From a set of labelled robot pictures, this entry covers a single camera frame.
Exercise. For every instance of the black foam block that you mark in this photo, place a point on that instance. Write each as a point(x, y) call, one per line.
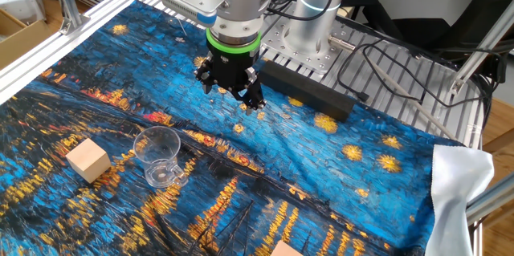
point(307, 91)

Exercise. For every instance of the aluminium frame post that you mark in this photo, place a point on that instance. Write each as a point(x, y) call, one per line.
point(68, 3)

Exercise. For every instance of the light wooden cube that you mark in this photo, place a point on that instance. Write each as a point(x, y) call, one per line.
point(285, 250)
point(88, 160)

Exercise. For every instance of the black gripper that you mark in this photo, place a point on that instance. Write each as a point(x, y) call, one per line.
point(231, 69)

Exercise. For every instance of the thin white rod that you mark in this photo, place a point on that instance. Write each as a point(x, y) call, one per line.
point(413, 101)

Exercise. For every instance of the white cloth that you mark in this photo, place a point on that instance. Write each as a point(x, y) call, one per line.
point(458, 192)

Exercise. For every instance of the brown cardboard box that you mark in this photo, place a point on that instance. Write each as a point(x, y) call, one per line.
point(20, 43)

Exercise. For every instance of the slanted aluminium frame strut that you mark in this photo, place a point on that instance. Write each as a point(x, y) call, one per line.
point(482, 43)

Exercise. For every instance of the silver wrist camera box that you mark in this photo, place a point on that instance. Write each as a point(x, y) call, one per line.
point(186, 4)

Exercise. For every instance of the aluminium frame bar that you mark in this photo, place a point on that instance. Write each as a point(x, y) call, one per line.
point(490, 200)

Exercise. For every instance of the starry night painting cloth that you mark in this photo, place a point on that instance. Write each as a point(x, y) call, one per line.
point(281, 155)

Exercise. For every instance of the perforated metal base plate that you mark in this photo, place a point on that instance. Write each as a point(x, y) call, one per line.
point(277, 45)

